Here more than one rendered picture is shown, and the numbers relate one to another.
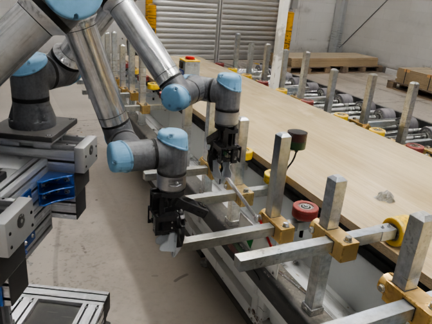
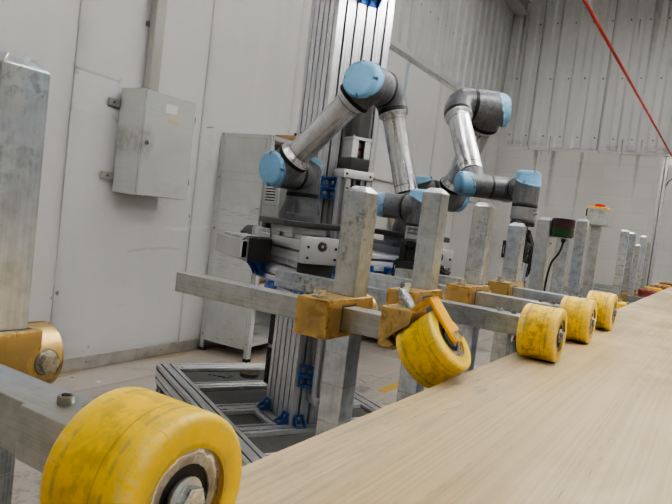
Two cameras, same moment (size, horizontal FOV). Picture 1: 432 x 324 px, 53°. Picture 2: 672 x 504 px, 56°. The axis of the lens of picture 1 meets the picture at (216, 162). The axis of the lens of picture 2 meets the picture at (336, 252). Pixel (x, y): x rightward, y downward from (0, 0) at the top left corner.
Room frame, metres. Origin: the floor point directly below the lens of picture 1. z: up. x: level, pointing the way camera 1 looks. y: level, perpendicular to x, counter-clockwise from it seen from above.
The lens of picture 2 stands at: (-0.17, -1.35, 1.08)
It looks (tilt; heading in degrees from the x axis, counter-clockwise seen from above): 3 degrees down; 58
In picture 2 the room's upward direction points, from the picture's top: 7 degrees clockwise
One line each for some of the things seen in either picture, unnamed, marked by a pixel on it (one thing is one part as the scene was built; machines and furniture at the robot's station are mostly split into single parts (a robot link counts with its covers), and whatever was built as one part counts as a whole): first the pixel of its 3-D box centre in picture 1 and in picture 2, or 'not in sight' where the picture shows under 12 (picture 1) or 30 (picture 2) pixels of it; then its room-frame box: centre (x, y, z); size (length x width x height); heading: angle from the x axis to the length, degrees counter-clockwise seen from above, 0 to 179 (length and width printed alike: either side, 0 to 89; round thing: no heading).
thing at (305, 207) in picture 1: (303, 220); not in sight; (1.21, -0.29, 0.85); 0.08 x 0.08 x 0.11
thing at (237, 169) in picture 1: (236, 180); (554, 307); (1.43, -0.08, 0.87); 0.03 x 0.03 x 0.48; 26
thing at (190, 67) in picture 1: (189, 67); (598, 217); (1.89, 0.15, 1.18); 0.07 x 0.07 x 0.08; 26
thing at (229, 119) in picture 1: (227, 117); (524, 215); (1.30, -0.02, 1.14); 0.08 x 0.08 x 0.05
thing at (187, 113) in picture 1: (186, 125); (588, 285); (1.89, 0.15, 0.93); 0.05 x 0.04 x 0.45; 26
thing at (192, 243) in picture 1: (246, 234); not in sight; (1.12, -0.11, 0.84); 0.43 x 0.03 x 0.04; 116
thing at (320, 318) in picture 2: not in sight; (339, 313); (0.29, -0.64, 0.95); 0.13 x 0.06 x 0.05; 26
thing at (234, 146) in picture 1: (225, 143); (519, 241); (1.30, -0.03, 1.06); 0.09 x 0.08 x 0.12; 26
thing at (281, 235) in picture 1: (276, 224); not in sight; (1.19, -0.20, 0.85); 0.13 x 0.06 x 0.05; 26
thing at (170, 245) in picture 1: (169, 246); not in sight; (1.00, 0.11, 0.86); 0.06 x 0.03 x 0.09; 116
